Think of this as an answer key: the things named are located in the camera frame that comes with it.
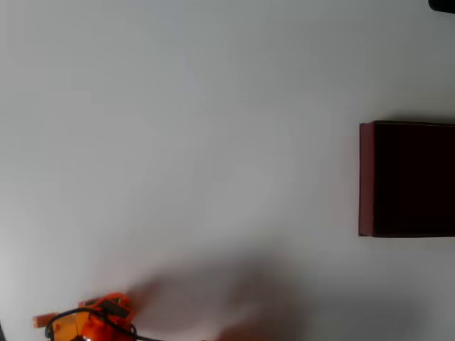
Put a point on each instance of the dark red box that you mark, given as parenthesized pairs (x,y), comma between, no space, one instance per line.
(409,177)

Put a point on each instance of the light orange camera mount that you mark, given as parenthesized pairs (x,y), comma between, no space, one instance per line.
(69,325)

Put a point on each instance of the black object at edge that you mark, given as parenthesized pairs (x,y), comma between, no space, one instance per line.
(442,5)

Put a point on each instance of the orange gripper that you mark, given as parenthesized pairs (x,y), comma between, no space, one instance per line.
(72,320)

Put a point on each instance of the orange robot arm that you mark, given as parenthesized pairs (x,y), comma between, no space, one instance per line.
(97,330)

